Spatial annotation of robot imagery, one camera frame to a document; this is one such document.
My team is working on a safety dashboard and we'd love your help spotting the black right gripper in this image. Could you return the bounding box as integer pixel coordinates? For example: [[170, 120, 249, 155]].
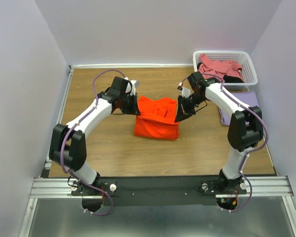
[[175, 92, 206, 123]]

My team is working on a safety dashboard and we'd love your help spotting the orange t-shirt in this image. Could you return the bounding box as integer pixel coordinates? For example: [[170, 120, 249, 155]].
[[134, 96, 180, 140]]

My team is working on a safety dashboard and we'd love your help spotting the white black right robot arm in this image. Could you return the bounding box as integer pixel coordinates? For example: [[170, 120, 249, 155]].
[[175, 72, 266, 194]]

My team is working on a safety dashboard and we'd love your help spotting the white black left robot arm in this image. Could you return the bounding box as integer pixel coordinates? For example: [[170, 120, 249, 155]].
[[48, 77, 140, 195]]

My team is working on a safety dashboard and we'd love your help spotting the black garment in basket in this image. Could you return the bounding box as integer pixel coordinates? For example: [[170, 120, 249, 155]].
[[197, 63, 244, 83]]

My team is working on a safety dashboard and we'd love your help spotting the pink t-shirt in basket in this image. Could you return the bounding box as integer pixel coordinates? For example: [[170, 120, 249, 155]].
[[198, 54, 244, 83]]

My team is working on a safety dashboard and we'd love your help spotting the folded lavender t-shirt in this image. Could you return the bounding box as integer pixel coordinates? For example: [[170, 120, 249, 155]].
[[219, 91, 259, 126]]

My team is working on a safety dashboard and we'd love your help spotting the white plastic laundry basket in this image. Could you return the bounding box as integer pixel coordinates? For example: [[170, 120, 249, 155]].
[[193, 50, 258, 90]]

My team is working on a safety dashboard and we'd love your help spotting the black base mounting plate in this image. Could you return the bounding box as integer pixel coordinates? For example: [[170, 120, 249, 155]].
[[71, 175, 247, 212]]

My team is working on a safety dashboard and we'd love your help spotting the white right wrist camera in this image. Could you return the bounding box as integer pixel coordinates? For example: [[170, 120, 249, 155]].
[[177, 82, 191, 98]]

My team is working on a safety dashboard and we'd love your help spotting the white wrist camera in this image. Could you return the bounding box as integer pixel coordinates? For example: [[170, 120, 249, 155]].
[[124, 77, 140, 96], [177, 82, 191, 98]]

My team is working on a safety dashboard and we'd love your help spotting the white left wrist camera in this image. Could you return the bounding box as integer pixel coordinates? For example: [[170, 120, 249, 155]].
[[124, 77, 140, 96]]

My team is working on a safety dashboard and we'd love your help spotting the aluminium frame rail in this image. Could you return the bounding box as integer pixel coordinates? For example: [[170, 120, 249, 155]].
[[19, 64, 296, 237]]

